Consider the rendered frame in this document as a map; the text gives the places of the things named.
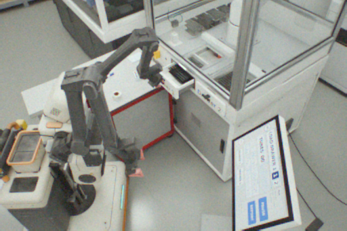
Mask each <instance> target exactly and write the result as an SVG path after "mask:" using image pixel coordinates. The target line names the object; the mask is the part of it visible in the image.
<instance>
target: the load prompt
mask: <svg viewBox="0 0 347 231"><path fill-rule="evenodd" d="M266 143H267V149H268V163H269V169H270V178H271V189H272V190H273V189H274V188H278V187H281V186H282V183H281V171H280V167H279V159H278V150H277V143H276V138H275V129H271V130H270V131H268V132H266Z"/></svg>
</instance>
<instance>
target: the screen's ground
mask: <svg viewBox="0 0 347 231"><path fill-rule="evenodd" d="M270 123H271V128H272V129H275V138H276V143H277V150H278V159H279V167H280V171H281V183H282V186H281V187H278V188H274V189H273V190H272V189H271V178H270V169H269V163H268V149H267V143H266V132H265V133H264V126H262V127H260V128H259V129H256V130H255V131H253V132H251V133H249V134H247V135H246V136H245V143H246V142H249V141H250V140H252V139H255V138H256V150H257V158H258V172H259V175H258V179H259V187H260V194H258V195H256V196H253V197H251V198H247V199H245V161H244V147H243V145H241V146H239V142H238V140H237V141H235V142H234V165H235V231H239V230H242V229H247V228H250V227H253V226H258V225H260V224H264V223H266V222H272V221H274V220H276V219H283V218H284V217H288V216H289V215H288V210H287V203H286V195H285V187H284V179H283V172H282V167H281V155H280V152H279V140H278V135H277V129H276V124H275V120H273V121H271V122H270ZM241 148H243V164H242V165H239V166H237V167H236V156H237V150H238V149H241ZM263 154H266V160H267V165H268V181H269V187H270V191H267V192H264V193H262V189H261V181H260V168H259V156H262V155H263ZM242 166H243V170H244V184H243V185H240V186H238V187H237V178H236V169H239V168H240V167H242ZM265 196H266V198H267V210H268V219H267V220H265V221H263V222H260V218H259V210H258V199H259V198H261V197H265ZM250 201H255V203H256V219H257V223H255V224H252V225H250V226H248V209H247V203H248V202H250Z"/></svg>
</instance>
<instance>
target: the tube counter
mask: <svg viewBox="0 0 347 231"><path fill-rule="evenodd" d="M259 168H260V181H261V189H262V193H264V192H267V191H270V187H269V181H268V165H267V160H266V154H263V155H262V156H259Z"/></svg>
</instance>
